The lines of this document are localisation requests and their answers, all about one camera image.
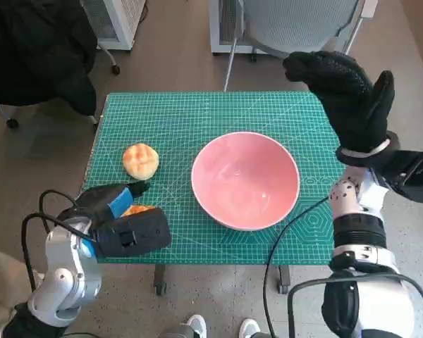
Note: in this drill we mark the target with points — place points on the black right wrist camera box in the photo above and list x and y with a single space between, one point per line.
416 176

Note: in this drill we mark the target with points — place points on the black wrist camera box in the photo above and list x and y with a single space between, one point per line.
134 232
416 176

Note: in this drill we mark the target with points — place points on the white shoe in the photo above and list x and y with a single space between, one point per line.
198 324
250 327

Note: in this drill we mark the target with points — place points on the green cutting mat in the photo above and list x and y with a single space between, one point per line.
183 116

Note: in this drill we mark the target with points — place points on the black chair caster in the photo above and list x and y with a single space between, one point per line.
12 123

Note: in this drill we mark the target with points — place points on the white appliance with mesh grille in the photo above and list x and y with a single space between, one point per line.
123 21

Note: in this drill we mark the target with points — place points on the black table leg with caster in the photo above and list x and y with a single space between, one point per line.
160 278
284 278

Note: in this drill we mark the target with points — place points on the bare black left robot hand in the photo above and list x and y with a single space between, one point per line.
95 204

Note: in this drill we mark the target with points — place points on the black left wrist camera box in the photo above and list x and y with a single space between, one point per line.
134 232

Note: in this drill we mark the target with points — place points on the pink bowl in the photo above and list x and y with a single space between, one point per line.
245 176

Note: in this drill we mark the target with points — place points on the chair leg with caster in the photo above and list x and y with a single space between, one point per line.
115 68

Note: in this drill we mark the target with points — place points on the long toy bread loaf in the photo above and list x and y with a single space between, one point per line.
137 210

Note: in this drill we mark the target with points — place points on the round toy bread bun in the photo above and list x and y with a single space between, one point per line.
140 161

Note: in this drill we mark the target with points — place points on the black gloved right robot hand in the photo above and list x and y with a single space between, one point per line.
352 105

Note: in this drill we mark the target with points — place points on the white appliance with dark grille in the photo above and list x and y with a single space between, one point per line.
227 21

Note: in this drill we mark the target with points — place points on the grey mesh office chair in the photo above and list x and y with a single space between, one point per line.
292 24

